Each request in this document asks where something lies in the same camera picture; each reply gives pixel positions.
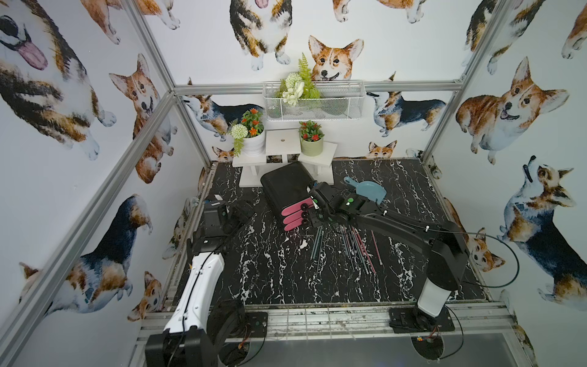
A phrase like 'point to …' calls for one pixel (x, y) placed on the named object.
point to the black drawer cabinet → (287, 186)
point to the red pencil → (364, 249)
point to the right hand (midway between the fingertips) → (308, 215)
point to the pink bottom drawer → (294, 224)
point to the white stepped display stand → (283, 147)
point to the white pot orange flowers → (249, 134)
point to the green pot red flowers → (311, 138)
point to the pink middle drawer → (293, 216)
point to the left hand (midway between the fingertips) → (246, 203)
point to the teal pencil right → (361, 254)
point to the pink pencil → (377, 248)
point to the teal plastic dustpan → (368, 188)
